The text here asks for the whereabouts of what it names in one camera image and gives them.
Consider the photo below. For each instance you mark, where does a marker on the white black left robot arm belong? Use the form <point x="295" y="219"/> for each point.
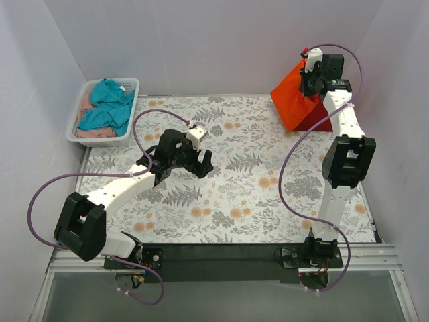
<point x="82" y="225"/>

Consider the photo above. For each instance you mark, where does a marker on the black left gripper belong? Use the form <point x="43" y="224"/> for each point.
<point x="195" y="162"/>

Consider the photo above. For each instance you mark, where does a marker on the floral patterned table mat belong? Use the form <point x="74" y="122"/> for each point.
<point x="266" y="184"/>

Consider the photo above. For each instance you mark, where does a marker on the teal t-shirt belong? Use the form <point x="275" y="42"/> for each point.
<point x="112" y="105"/>

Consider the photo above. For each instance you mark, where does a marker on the aluminium rail frame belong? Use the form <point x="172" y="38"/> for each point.
<point x="228" y="282"/>

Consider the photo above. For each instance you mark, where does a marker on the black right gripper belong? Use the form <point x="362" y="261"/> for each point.
<point x="308" y="81"/>

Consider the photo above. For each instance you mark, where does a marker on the pink t-shirt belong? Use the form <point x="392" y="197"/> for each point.
<point x="102" y="132"/>

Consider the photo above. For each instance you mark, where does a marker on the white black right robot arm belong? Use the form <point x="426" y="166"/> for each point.
<point x="347" y="161"/>

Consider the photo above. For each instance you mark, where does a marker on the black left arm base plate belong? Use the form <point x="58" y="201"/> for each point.
<point x="151" y="260"/>

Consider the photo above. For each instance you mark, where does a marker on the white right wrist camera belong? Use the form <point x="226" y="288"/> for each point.
<point x="311" y="57"/>

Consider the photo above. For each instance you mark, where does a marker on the orange t-shirt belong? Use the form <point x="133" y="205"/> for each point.
<point x="295" y="111"/>

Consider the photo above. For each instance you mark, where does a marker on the white plastic laundry basket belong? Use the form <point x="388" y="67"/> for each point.
<point x="130" y="84"/>

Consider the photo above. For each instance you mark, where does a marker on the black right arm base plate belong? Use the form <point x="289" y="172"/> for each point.
<point x="301" y="256"/>

